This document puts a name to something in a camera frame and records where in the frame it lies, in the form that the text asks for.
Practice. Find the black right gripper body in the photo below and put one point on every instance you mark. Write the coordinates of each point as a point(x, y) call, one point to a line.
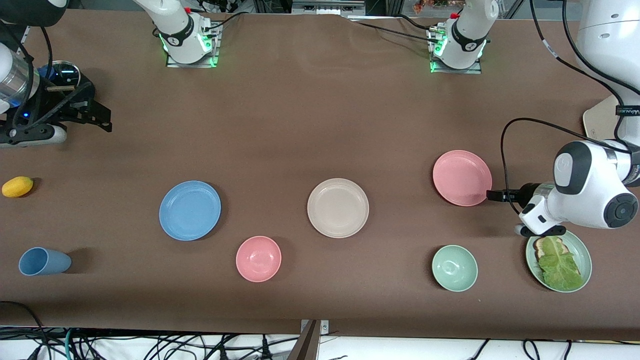
point(56, 106)

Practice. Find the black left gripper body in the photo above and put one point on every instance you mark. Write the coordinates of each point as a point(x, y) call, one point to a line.
point(526, 193)

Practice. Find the pink plate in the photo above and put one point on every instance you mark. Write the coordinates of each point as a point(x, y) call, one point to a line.
point(462, 178)

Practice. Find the blue plate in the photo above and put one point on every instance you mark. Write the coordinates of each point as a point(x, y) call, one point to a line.
point(190, 210)

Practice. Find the toast bread slice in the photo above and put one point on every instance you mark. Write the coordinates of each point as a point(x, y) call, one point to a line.
point(540, 246)

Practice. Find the green bowl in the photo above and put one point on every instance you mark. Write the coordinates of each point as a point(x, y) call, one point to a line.
point(454, 268)

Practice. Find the green plate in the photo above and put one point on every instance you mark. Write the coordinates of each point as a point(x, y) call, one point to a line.
point(581, 252)

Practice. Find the green lettuce leaf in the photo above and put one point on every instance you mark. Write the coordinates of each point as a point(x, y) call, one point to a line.
point(560, 270)

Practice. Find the yellow lemon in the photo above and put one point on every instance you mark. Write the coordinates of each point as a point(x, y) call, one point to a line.
point(17, 187)

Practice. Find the blue cup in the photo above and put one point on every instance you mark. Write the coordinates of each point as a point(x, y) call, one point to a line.
point(47, 262)

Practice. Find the beige plate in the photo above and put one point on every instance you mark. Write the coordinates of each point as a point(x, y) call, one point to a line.
point(338, 208)

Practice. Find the pink bowl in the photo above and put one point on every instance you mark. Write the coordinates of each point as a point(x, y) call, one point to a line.
point(258, 259)

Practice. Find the grey metal device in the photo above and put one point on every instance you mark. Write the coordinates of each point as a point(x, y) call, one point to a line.
point(327, 7)

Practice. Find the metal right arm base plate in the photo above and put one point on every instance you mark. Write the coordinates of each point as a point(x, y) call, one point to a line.
point(175, 63)

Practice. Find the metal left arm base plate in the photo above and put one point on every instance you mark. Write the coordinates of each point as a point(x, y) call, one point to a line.
point(470, 71)

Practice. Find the silver metal bracket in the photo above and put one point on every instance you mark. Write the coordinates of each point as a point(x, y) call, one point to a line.
point(324, 326)

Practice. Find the dark camera mount post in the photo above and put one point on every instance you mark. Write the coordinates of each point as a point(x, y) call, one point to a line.
point(305, 347)

